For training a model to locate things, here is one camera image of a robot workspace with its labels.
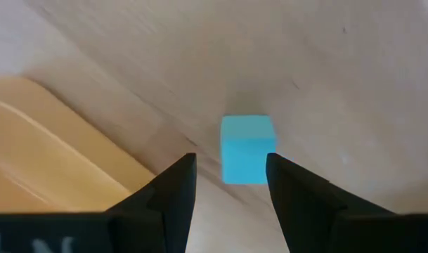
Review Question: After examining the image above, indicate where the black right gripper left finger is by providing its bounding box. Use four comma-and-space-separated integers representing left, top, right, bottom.
0, 153, 198, 253

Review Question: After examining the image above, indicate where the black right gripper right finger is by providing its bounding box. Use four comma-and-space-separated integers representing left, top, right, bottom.
265, 153, 428, 253

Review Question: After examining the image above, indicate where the small blue cube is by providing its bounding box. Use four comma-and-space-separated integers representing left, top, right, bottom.
220, 115, 277, 186

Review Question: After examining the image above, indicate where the yellow plastic bin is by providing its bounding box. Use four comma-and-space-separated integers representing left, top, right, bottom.
0, 76, 157, 214

